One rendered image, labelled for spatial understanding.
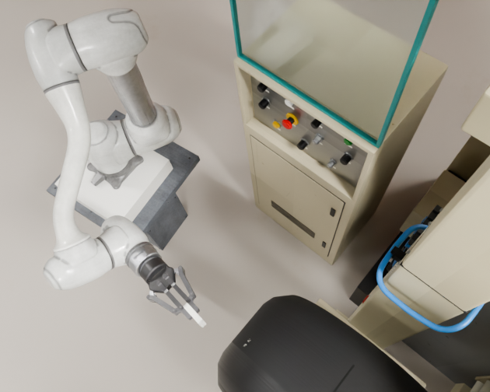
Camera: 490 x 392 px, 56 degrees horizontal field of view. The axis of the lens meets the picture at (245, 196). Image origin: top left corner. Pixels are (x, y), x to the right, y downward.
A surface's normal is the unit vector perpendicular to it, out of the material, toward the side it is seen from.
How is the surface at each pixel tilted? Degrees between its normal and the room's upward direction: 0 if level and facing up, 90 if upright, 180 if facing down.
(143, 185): 2
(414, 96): 0
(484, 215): 90
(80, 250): 37
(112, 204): 2
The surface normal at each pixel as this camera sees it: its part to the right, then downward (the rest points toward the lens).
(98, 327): -0.07, -0.40
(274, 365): -0.48, -0.65
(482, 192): -0.66, 0.71
